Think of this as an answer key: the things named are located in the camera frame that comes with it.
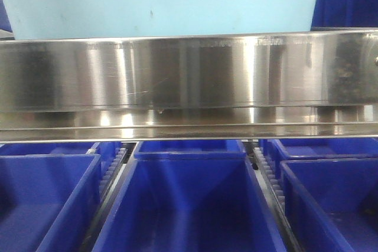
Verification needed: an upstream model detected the light teal plastic bin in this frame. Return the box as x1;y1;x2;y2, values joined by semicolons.
3;0;316;40

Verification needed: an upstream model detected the white roller track middle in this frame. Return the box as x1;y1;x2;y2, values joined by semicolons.
79;143;136;251

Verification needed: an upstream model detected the white roller track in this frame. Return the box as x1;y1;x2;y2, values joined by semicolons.
245;140;303;252
79;143;136;251

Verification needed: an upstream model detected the steel shelf front beam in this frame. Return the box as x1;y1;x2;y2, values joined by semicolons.
1;28;377;143

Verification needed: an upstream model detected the blue bin rear centre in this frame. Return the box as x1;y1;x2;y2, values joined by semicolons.
133;139;247;160

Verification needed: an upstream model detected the blue bin below centre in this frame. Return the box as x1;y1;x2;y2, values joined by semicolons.
93;158;286;251

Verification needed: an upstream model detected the blue bin below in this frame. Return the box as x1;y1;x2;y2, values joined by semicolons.
93;158;286;251
1;155;101;251
281;159;377;251

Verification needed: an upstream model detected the blue bin rear right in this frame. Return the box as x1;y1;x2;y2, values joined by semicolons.
259;138;377;179

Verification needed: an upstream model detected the white roller track right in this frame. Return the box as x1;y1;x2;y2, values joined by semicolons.
245;140;303;252

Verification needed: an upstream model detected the blue bin rear left lower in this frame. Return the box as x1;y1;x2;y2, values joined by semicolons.
0;141;122;176

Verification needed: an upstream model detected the blue bin below left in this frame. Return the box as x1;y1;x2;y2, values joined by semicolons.
1;155;101;251

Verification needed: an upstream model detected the blue bin below right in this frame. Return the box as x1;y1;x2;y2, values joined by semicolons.
281;159;377;251

